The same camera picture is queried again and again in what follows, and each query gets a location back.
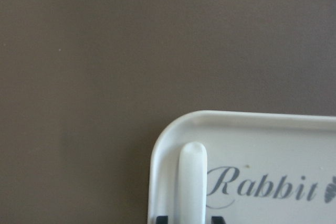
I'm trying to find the white ceramic spoon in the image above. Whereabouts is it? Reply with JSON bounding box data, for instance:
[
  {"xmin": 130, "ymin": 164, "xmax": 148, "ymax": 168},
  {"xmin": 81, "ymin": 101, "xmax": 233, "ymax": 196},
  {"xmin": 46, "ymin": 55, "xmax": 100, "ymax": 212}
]
[{"xmin": 178, "ymin": 142, "xmax": 207, "ymax": 223}]

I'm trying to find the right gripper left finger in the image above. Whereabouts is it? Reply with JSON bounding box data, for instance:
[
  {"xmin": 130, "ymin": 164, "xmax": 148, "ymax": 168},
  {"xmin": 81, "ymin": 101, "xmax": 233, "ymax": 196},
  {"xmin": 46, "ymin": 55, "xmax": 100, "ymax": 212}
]
[{"xmin": 155, "ymin": 216, "xmax": 168, "ymax": 224}]

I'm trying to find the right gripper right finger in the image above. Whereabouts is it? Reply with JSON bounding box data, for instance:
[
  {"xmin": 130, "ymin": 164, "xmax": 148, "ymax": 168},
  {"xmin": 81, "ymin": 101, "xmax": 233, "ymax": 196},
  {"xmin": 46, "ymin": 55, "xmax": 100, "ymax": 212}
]
[{"xmin": 211, "ymin": 216, "xmax": 225, "ymax": 224}]

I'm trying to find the cream rabbit tray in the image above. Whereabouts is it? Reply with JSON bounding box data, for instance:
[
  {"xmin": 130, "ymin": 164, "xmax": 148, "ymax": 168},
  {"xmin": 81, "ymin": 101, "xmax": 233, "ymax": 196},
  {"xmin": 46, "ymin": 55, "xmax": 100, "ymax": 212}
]
[{"xmin": 148, "ymin": 111, "xmax": 335, "ymax": 223}]

